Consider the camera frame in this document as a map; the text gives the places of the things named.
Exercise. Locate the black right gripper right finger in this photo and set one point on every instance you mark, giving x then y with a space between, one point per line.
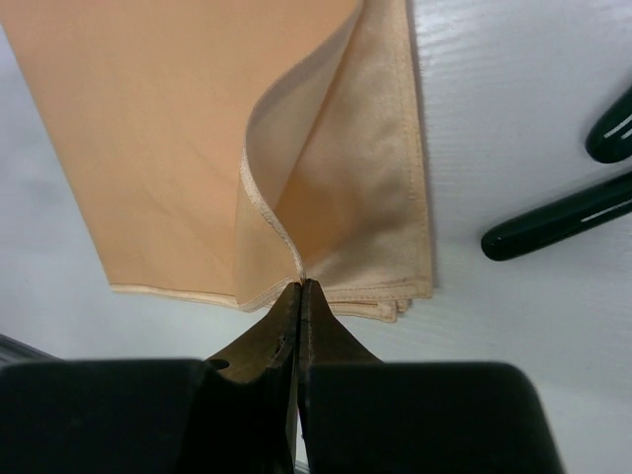
360 414

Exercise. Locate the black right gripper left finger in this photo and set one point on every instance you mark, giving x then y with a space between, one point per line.
231 413

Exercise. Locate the peach cloth napkin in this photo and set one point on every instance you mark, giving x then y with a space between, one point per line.
219 150

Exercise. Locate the gold fork black handle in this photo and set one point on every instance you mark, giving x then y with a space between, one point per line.
609 140

